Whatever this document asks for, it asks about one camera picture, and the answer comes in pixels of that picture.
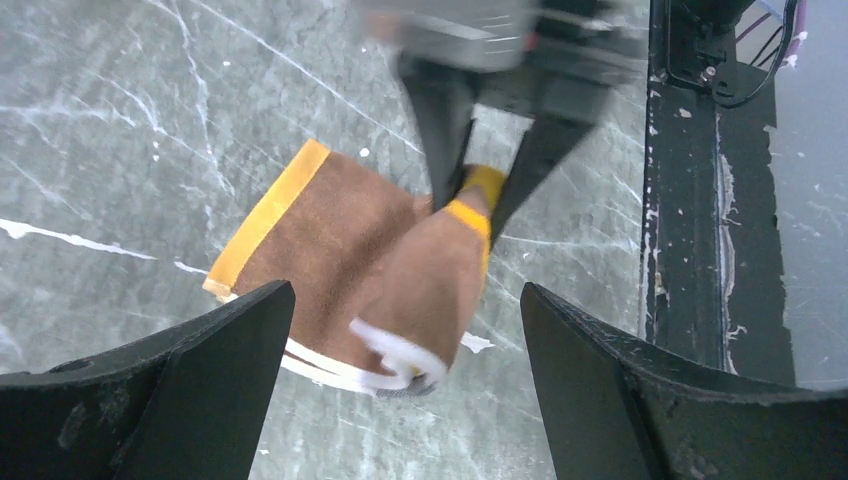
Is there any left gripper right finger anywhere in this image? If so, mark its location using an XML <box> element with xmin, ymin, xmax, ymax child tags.
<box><xmin>520</xmin><ymin>283</ymin><xmax>847</xmax><ymax>480</ymax></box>

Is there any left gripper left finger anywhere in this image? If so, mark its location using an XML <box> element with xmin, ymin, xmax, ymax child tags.
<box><xmin>1</xmin><ymin>281</ymin><xmax>295</xmax><ymax>479</ymax></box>

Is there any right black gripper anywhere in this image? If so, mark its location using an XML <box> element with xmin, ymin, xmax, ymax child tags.
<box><xmin>397</xmin><ymin>1</ymin><xmax>646</xmax><ymax>242</ymax></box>

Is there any yellow brown bear towel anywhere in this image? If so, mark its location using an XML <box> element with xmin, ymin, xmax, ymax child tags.
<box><xmin>203</xmin><ymin>140</ymin><xmax>505</xmax><ymax>397</ymax></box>

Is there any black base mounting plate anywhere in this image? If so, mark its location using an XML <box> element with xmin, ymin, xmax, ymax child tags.
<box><xmin>639</xmin><ymin>1</ymin><xmax>796</xmax><ymax>385</ymax></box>

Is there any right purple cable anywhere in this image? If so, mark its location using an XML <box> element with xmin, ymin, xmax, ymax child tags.
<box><xmin>715</xmin><ymin>0</ymin><xmax>811</xmax><ymax>111</ymax></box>

